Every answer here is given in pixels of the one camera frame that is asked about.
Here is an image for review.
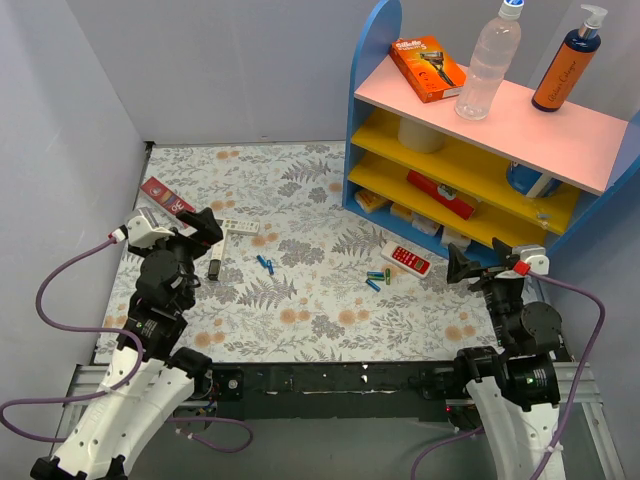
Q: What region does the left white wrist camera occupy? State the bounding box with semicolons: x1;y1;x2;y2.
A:
108;207;175;249

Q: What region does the white red remote control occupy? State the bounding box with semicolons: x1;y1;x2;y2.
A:
381;242;431;279

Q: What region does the slim white black remote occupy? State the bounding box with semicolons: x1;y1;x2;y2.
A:
207;236;226;281

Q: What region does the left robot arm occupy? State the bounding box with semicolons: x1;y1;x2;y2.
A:
30;208;224;479

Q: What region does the clear plastic water bottle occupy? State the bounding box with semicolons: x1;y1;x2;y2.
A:
455;1;524;120

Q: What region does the blue white container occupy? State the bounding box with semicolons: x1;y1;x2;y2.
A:
506;162;562;198

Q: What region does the blue pink yellow shelf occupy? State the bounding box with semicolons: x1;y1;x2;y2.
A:
342;1;639;265

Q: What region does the white paper roll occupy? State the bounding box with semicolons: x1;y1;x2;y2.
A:
397;117;446;153

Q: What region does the red toothpaste box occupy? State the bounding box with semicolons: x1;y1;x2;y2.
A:
139;177;195;228

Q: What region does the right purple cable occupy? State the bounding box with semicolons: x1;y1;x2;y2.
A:
409;272;607;480

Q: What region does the red box on shelf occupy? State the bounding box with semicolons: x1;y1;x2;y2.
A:
407;170;480;220

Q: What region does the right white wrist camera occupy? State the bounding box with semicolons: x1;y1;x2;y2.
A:
512;244;550;276

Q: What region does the orange razor box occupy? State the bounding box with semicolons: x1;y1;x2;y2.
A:
390;35;466;103

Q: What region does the white soap bar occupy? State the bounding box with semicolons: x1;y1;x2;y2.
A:
440;226;472;252
389;203;413;223
411;214;442;236

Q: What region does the white air conditioner remote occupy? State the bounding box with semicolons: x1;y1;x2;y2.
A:
218;219;260;236

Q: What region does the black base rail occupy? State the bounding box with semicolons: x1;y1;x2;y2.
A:
169;359;481;424

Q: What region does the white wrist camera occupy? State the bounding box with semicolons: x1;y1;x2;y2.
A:
512;244;550;276
108;207;175;249

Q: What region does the floral table mat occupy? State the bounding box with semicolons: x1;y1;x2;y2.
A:
93;142;557;364

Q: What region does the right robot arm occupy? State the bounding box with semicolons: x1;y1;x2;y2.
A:
447;239;566;479

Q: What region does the orange pump bottle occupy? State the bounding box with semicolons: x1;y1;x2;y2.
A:
531;4;608;112

